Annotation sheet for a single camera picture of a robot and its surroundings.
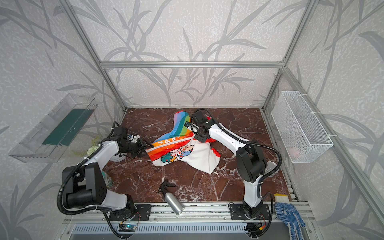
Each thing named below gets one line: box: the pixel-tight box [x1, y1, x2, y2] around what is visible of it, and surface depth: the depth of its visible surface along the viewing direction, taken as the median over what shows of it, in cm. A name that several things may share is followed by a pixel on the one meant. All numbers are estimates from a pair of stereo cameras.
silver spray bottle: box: [158, 179, 185, 216], surface depth 77 cm
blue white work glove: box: [274, 193, 306, 240], surface depth 73 cm
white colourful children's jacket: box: [146, 111, 221, 174], surface depth 93 cm
